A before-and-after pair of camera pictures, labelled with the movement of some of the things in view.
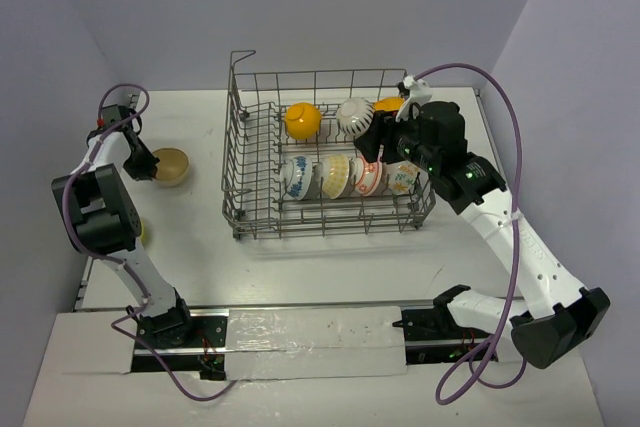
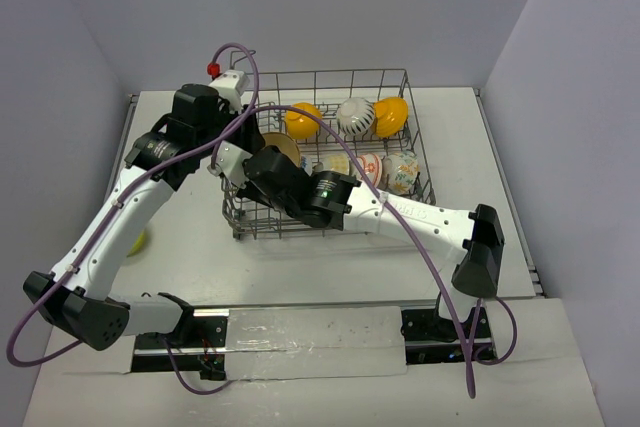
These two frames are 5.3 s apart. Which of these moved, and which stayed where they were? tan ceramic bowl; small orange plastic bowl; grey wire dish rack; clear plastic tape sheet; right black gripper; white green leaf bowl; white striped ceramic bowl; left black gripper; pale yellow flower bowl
Moved: tan ceramic bowl; right black gripper; left black gripper
Stayed: white green leaf bowl; pale yellow flower bowl; grey wire dish rack; white striped ceramic bowl; small orange plastic bowl; clear plastic tape sheet
